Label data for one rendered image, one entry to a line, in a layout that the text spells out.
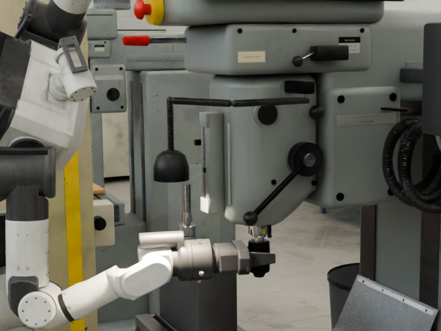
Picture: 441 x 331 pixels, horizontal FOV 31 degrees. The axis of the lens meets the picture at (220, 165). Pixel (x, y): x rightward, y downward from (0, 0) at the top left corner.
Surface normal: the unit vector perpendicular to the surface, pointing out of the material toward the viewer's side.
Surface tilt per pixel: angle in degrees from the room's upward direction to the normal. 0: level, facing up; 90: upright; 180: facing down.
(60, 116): 57
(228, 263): 90
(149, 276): 101
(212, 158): 90
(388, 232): 90
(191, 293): 90
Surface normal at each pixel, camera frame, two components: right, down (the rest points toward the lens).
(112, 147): 0.41, 0.13
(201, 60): -0.91, 0.07
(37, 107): 0.55, -0.46
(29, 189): 0.19, 0.03
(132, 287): 0.16, 0.33
